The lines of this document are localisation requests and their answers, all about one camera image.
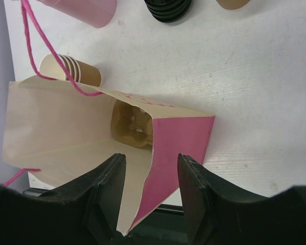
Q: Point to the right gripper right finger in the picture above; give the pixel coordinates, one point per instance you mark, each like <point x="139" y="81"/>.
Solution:
<point x="217" y="211"/>

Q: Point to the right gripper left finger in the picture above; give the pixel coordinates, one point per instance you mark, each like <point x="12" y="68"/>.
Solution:
<point x="82" y="211"/>

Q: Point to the pink cream paper gift bag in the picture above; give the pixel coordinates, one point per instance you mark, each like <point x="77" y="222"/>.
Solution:
<point x="62" y="129"/>

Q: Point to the single brown pulp cup carrier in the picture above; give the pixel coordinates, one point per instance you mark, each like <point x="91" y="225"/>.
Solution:
<point x="131" y="125"/>

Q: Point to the stack of brown paper cups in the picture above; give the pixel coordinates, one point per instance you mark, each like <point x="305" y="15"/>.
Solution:
<point x="81" y="72"/>

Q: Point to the stack of black lids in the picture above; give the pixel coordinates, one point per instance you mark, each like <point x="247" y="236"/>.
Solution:
<point x="169" y="10"/>

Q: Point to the single brown paper cup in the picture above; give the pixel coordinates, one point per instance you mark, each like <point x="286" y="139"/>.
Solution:
<point x="232" y="4"/>

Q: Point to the pink straw holder cup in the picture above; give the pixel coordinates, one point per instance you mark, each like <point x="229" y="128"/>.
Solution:
<point x="97" y="13"/>

